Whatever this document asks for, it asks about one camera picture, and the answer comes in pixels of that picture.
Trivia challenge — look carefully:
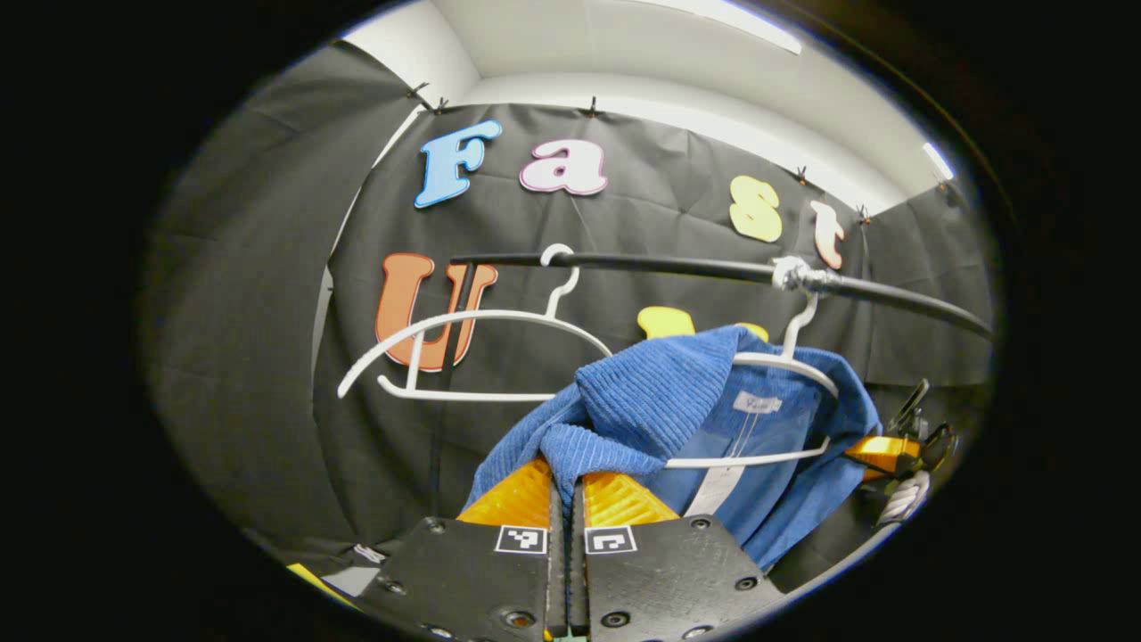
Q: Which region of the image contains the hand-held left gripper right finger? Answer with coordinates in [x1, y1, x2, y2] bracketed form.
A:
[570, 471, 787, 642]

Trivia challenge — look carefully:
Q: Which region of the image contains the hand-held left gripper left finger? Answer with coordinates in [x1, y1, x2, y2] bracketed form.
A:
[357, 457, 568, 642]

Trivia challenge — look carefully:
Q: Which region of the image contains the white hanger with jacket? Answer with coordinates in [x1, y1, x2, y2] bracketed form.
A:
[664, 284, 841, 470]

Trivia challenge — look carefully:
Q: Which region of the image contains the blue corduroy jacket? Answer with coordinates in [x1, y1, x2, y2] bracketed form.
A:
[464, 325, 883, 572]

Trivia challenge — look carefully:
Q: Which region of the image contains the empty white hanger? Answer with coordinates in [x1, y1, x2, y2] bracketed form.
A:
[337, 243, 614, 402]

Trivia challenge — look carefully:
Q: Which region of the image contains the black clothes rack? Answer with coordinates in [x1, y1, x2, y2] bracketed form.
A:
[431, 252, 995, 518]

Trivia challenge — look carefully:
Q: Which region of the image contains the black backdrop cloth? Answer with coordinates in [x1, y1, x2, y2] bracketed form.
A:
[143, 40, 995, 580]

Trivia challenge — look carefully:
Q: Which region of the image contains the long ceiling light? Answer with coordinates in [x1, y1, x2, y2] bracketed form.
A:
[660, 0, 803, 54]

